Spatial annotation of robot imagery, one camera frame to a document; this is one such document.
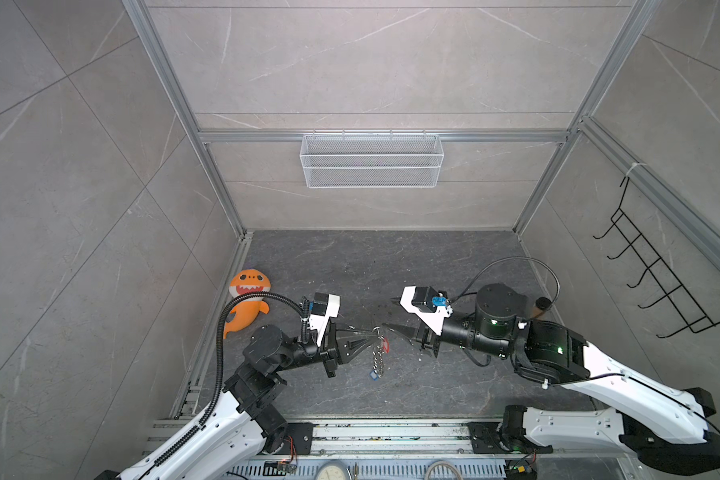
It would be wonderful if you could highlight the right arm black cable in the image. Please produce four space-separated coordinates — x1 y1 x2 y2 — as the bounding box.
452 256 562 313

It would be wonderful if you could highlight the brown spice bottle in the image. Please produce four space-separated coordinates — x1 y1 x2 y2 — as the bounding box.
530 296 553 320

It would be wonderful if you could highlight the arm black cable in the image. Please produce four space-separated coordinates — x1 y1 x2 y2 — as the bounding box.
452 256 562 313
137 292 307 475

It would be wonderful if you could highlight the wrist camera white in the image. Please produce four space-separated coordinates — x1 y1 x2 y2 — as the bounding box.
399 286 453 336
308 292 340 347

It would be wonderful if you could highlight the orange shark plush toy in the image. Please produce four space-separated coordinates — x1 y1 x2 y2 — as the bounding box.
223 269 271 339

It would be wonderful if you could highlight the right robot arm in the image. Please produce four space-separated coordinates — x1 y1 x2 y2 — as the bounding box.
389 283 720 476

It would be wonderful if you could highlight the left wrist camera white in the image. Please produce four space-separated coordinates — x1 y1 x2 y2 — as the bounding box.
308 292 340 347

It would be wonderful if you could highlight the aluminium rail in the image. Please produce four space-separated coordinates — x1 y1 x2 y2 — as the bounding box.
143 416 640 463

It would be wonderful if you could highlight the silver keyring chain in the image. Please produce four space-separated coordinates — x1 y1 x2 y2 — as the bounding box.
368 326 391 376

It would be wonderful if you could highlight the round gauge dial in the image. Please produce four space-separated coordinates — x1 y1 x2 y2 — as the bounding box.
314 460 353 480

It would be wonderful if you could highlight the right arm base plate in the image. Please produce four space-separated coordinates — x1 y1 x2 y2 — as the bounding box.
467 422 553 454

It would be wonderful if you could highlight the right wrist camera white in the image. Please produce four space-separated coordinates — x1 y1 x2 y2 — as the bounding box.
399 286 453 336

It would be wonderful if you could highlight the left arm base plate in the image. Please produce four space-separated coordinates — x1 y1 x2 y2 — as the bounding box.
263 422 315 456

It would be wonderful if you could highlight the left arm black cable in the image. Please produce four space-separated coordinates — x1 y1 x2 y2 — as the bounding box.
137 292 307 475

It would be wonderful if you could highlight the black wire hook rack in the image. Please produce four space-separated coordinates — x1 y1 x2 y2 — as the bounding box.
593 177 720 339

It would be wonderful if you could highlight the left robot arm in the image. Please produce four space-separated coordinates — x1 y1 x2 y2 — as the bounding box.
98 323 378 479

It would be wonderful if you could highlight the white wire mesh basket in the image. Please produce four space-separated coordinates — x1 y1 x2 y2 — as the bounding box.
299 133 445 189

